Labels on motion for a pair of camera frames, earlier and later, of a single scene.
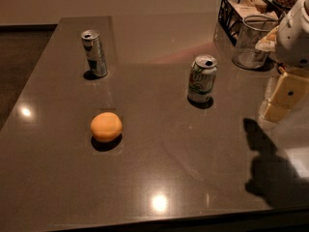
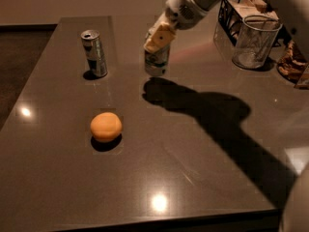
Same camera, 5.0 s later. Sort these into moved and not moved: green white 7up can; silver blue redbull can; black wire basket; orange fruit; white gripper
Moved: white gripper; green white 7up can
Not moved: silver blue redbull can; orange fruit; black wire basket
